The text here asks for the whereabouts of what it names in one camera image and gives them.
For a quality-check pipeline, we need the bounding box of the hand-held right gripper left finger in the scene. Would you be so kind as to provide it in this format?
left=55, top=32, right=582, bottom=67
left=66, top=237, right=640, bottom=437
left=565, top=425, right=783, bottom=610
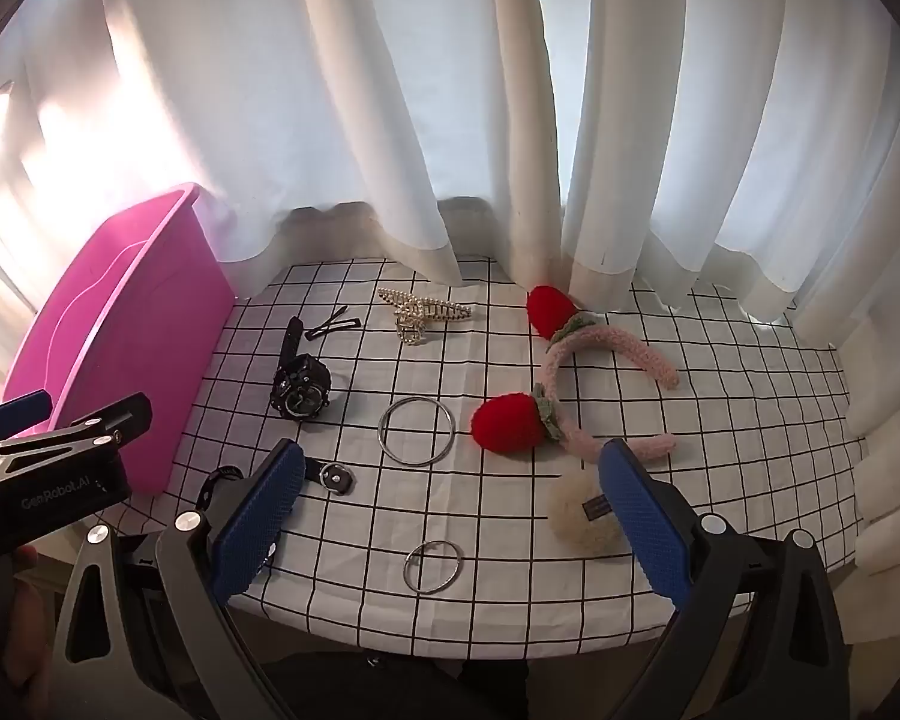
left=51, top=439, right=306, bottom=720

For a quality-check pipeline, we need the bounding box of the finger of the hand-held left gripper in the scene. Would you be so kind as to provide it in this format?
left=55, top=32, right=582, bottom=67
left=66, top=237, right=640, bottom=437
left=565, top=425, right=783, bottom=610
left=0, top=388, right=53, bottom=442
left=0, top=392, right=154, bottom=475

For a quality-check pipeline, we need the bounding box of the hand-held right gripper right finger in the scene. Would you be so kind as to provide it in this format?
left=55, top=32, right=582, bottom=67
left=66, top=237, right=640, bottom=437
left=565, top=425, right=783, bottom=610
left=598, top=439, right=852, bottom=720

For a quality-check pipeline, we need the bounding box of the pink plastic storage bin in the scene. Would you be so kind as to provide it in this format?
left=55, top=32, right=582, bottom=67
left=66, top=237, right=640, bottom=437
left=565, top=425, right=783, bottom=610
left=1, top=181, right=238, bottom=497

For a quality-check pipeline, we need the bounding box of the black wrist watch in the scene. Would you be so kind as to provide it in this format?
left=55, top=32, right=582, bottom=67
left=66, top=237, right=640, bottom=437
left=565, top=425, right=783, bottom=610
left=271, top=316, right=334, bottom=422

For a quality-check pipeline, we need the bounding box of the large silver bangle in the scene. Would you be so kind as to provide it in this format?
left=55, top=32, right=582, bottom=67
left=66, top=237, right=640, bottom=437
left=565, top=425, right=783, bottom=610
left=376, top=395, right=456, bottom=465

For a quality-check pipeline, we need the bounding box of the pink strawberry headband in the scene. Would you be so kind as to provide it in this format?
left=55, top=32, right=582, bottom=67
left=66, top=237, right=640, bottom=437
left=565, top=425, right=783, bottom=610
left=470, top=284, right=680, bottom=459

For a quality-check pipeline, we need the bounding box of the person's left hand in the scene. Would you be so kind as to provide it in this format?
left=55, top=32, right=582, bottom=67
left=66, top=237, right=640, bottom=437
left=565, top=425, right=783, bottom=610
left=6, top=546, right=47, bottom=691

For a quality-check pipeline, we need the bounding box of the cream fluffy hair scrunchie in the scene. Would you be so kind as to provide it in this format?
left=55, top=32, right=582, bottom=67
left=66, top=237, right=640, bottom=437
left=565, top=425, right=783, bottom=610
left=545, top=464, right=635, bottom=557

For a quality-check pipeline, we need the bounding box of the small silver bangle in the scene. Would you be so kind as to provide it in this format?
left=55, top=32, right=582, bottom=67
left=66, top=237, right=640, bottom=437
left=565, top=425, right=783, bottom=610
left=403, top=538, right=464, bottom=596

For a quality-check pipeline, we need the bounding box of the black grid white tablecloth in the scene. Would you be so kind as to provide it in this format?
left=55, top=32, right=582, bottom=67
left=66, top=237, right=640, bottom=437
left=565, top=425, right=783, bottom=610
left=94, top=255, right=871, bottom=653

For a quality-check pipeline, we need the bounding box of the black hair clip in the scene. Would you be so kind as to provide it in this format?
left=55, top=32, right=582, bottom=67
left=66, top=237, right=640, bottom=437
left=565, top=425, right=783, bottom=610
left=304, top=306, right=363, bottom=339

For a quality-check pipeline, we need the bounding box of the pearl claw hair clip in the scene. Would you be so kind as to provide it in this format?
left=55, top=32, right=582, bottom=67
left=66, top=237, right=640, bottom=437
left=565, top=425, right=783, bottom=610
left=376, top=286, right=474, bottom=349

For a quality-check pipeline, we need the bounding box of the white curtain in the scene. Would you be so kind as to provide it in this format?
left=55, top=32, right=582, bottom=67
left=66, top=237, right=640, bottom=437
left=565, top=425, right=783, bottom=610
left=0, top=0, right=900, bottom=586

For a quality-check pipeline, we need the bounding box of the black strap with round buckle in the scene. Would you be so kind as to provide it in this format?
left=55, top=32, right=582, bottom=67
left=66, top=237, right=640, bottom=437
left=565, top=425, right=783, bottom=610
left=195, top=457, right=356, bottom=515

